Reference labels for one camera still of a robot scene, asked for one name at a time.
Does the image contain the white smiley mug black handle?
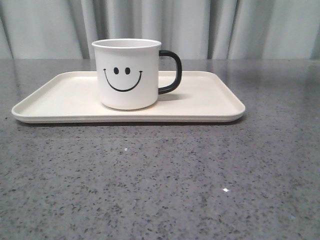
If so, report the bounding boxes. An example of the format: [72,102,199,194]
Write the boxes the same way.
[92,38,182,110]

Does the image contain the cream rectangular plastic tray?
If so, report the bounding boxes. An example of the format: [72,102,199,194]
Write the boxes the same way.
[11,71,246,124]

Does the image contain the pale grey pleated curtain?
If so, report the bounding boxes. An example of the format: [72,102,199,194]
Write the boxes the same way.
[0,0,320,60]

